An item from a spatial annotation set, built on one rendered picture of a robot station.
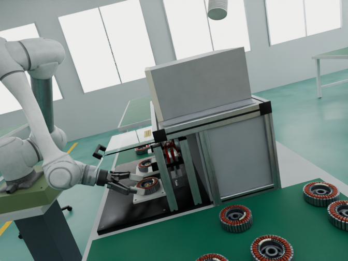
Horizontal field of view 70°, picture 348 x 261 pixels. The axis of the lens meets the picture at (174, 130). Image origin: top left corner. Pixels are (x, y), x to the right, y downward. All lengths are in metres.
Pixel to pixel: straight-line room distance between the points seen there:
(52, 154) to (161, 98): 0.46
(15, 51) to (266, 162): 1.13
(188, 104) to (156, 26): 4.90
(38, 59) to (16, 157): 0.58
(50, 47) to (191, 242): 1.03
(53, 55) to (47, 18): 4.85
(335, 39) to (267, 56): 1.68
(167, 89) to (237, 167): 0.41
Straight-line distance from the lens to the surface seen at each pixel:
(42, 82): 1.41
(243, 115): 0.93
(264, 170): 1.06
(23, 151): 1.63
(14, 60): 1.26
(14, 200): 1.65
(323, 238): 0.90
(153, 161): 1.14
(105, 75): 5.87
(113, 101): 5.91
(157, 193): 1.16
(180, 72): 0.97
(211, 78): 0.99
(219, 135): 0.94
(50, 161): 1.01
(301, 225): 0.94
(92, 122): 6.10
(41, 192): 1.55
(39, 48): 1.31
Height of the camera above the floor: 1.36
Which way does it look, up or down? 17 degrees down
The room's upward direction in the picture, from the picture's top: 14 degrees counter-clockwise
